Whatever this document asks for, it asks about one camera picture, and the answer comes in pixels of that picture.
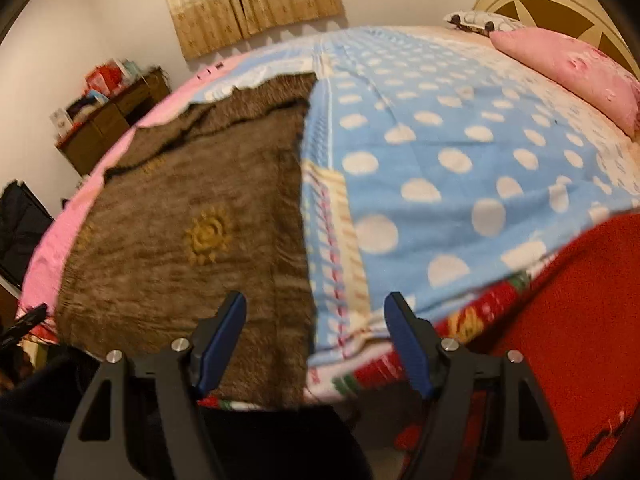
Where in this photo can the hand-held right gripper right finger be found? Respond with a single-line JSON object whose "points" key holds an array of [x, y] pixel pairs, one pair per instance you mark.
{"points": [[407, 340]]}

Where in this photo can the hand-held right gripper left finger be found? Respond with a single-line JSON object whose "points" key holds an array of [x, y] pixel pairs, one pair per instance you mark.
{"points": [[227, 332]]}

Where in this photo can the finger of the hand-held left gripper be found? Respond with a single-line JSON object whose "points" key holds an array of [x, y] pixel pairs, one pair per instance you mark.
{"points": [[27, 318]]}

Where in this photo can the brown knit sweater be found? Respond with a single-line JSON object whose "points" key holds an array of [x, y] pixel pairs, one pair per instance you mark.
{"points": [[200, 185]]}

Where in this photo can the black folding chair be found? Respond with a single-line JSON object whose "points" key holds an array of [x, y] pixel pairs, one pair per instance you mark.
{"points": [[20, 232]]}

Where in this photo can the red fleece blanket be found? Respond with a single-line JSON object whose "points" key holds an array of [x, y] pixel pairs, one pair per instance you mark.
{"points": [[575, 320]]}

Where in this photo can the white card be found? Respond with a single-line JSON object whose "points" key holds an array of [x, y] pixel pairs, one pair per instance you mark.
{"points": [[60, 121]]}

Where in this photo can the brown wooden desk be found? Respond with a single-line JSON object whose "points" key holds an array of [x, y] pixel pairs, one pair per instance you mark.
{"points": [[105, 125]]}

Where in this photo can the blue pink printed blanket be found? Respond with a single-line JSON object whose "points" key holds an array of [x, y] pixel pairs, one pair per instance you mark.
{"points": [[425, 125]]}

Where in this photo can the red gift box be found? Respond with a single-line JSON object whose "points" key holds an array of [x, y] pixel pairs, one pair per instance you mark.
{"points": [[102, 77]]}

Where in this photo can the pink pillow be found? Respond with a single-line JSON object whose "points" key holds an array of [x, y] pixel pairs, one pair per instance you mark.
{"points": [[575, 67]]}

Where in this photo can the white patterned pillow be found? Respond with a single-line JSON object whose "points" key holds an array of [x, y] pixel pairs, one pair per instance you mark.
{"points": [[480, 21]]}

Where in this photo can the beige patterned curtain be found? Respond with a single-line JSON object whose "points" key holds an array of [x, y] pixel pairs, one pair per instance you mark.
{"points": [[250, 0]]}

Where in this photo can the cream wooden headboard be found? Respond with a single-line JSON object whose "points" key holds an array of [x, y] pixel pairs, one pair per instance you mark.
{"points": [[560, 5]]}

